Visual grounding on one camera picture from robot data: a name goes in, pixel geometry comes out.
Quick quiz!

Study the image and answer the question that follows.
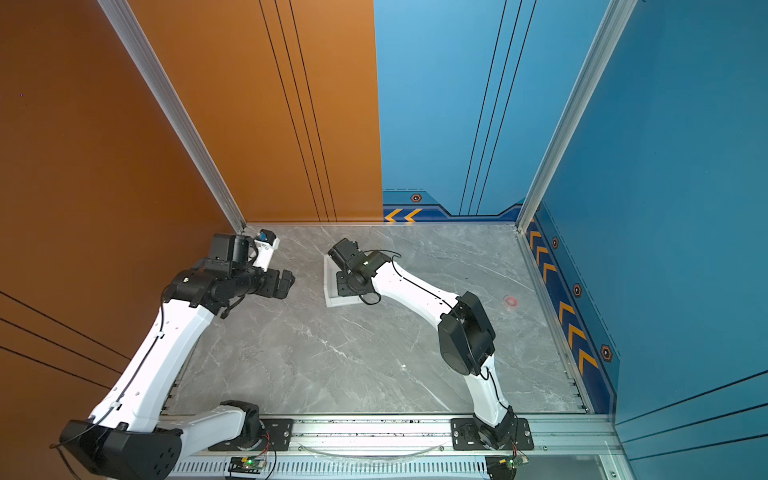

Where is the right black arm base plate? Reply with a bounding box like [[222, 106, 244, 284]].
[[450, 417, 535, 452]]

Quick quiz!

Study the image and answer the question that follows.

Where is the aluminium corner post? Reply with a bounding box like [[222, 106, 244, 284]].
[[98, 0, 247, 232], [516, 0, 637, 234]]

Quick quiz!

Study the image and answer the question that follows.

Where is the green circuit board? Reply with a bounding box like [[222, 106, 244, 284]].
[[227, 456, 268, 477]]

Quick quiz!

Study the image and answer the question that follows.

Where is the right aluminium corner post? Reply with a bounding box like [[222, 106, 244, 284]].
[[516, 0, 637, 234]]

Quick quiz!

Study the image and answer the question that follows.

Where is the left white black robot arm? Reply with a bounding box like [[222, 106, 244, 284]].
[[51, 229, 295, 479]]

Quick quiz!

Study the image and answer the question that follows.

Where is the small board with wires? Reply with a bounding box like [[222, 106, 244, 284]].
[[499, 452, 529, 470]]

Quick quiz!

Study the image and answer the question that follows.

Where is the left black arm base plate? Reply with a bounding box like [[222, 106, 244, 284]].
[[208, 418, 294, 453]]

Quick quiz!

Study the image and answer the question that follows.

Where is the aluminium front rail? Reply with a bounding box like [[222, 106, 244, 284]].
[[165, 413, 634, 479]]

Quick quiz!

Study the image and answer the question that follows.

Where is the left aluminium corner post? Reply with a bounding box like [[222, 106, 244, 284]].
[[98, 0, 247, 232]]

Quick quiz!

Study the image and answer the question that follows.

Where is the white plastic bin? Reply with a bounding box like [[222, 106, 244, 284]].
[[323, 256, 362, 308]]

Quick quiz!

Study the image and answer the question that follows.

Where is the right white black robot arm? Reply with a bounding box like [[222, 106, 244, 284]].
[[328, 238, 518, 450]]

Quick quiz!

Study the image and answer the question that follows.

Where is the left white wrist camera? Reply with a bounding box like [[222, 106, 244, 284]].
[[251, 229, 280, 271]]

